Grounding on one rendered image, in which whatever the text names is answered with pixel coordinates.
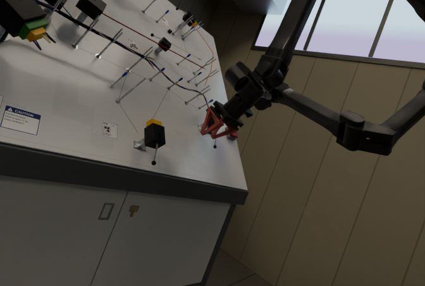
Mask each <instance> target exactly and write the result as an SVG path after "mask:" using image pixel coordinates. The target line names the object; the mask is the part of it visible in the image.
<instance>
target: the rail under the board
mask: <svg viewBox="0 0 425 286"><path fill-rule="evenodd" d="M0 175H4V176H9V177H19V178H29V179H34V180H45V181H50V182H60V183H70V184H75V185H85V186H91V187H101V188H107V189H116V190H126V191H132V192H142V193H148V194H157V195H163V196H173V197H183V198H189V199H198V200H204V201H214V202H224V203H230V204H239V205H244V204H245V201H246V198H247V196H248V193H249V192H247V191H246V190H239V189H233V188H229V187H223V186H219V185H213V184H209V183H203V182H197V181H193V180H187V179H184V178H177V177H171V176H167V175H161V174H157V173H151V172H148V171H141V170H135V169H131V168H125V167H121V166H115V165H109V164H106V163H99V162H95V161H89V160H86V159H79V158H73V157H69V156H63V155H59V154H53V153H49V152H43V151H37V150H33V149H27V148H23V147H17V146H11V145H7V144H1V143H0Z"/></svg>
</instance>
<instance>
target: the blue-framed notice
mask: <svg viewBox="0 0 425 286"><path fill-rule="evenodd" d="M41 117H42V115H40V114H37V113H33V112H30V111H26V110H24V109H20V108H16V107H13V106H9V105H7V104H6V105H5V107H4V111H3V115H2V118H1V122H0V127H1V128H5V129H8V130H14V131H17V132H21V133H25V134H30V135H34V136H38V132H39V127H40V121H41Z"/></svg>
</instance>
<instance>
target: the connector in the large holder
mask: <svg viewBox="0 0 425 286"><path fill-rule="evenodd" d="M48 24H49V23H48V22H47V21H46V19H45V18H41V19H39V20H34V21H32V22H27V23H24V24H23V26H22V27H21V29H20V31H19V32H18V34H17V35H18V36H19V37H20V38H21V39H22V40H24V39H28V41H29V42H33V40H34V41H35V40H39V39H41V38H43V36H41V34H42V35H44V34H45V33H46V32H47V31H46V30H45V29H46V27H47V26H48Z"/></svg>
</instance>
